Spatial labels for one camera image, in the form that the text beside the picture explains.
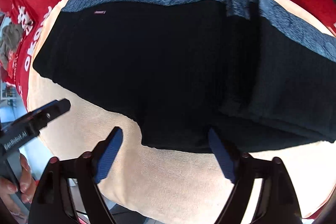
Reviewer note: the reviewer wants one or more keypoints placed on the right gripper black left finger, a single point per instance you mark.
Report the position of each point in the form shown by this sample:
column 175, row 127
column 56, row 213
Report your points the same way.
column 53, row 202

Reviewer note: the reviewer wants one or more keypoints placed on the black pants with blue waistband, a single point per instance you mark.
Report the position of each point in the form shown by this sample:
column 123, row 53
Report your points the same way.
column 249, row 70

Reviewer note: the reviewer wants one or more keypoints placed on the person's left hand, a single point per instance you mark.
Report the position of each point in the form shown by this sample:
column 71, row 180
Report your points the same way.
column 17, row 185

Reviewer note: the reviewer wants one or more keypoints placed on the grey cloth pile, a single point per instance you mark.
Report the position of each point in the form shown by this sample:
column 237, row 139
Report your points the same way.
column 11, row 36

